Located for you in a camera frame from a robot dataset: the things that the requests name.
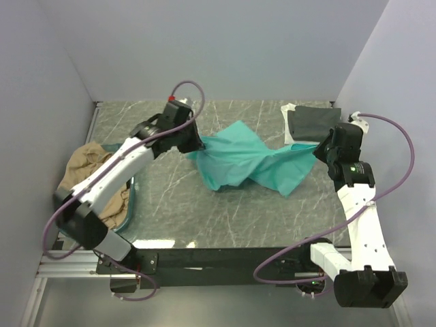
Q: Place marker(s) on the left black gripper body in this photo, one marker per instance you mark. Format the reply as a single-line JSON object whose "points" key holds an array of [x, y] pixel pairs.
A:
{"points": [[187, 139]]}

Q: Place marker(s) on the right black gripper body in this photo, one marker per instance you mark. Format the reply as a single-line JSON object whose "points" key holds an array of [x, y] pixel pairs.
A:
{"points": [[324, 151]]}

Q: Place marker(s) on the teal t shirt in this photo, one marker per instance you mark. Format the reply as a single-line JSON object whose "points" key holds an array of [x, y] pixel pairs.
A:
{"points": [[237, 153]]}

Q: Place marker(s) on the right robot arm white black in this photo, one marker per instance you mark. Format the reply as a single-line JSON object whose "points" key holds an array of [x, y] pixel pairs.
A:
{"points": [[369, 279]]}

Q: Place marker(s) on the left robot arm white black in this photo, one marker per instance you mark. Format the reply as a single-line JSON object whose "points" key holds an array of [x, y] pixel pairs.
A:
{"points": [[80, 206]]}

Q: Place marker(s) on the folded dark grey t shirt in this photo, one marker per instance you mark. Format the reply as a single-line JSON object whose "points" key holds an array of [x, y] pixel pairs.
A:
{"points": [[311, 124]]}

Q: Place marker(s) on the folded white t shirt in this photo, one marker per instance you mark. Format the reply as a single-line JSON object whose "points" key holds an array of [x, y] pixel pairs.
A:
{"points": [[288, 139]]}

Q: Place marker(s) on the teal plastic basket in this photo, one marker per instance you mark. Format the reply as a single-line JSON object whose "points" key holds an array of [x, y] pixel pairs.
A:
{"points": [[84, 161]]}

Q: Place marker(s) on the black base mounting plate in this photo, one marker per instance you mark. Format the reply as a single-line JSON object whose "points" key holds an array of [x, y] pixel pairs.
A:
{"points": [[226, 266]]}

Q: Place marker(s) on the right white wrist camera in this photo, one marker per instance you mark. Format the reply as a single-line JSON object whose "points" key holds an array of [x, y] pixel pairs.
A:
{"points": [[355, 119]]}

